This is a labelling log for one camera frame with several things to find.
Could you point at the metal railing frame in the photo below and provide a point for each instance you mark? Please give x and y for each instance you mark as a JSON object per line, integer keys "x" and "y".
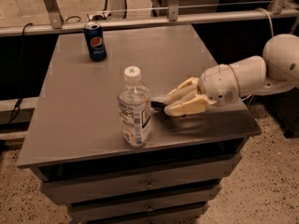
{"x": 40, "y": 17}

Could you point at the grey drawer cabinet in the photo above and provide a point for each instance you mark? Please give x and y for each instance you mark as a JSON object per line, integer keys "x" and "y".
{"x": 110, "y": 164}

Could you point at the clear plastic water bottle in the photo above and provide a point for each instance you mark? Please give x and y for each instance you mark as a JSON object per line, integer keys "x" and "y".
{"x": 134, "y": 107}

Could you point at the black rxbar chocolate wrapper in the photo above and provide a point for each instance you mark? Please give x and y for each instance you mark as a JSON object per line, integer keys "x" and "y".
{"x": 158, "y": 106}

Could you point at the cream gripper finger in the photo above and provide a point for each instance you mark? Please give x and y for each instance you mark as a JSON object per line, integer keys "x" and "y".
{"x": 187, "y": 86}
{"x": 198, "y": 104}

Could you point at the blue pepsi can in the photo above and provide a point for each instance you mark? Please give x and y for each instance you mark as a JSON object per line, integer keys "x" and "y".
{"x": 95, "y": 41}

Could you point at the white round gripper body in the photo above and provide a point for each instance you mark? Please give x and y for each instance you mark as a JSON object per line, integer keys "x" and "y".
{"x": 218, "y": 84}

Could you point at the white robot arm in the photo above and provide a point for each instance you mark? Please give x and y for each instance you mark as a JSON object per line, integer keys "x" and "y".
{"x": 275, "y": 71}

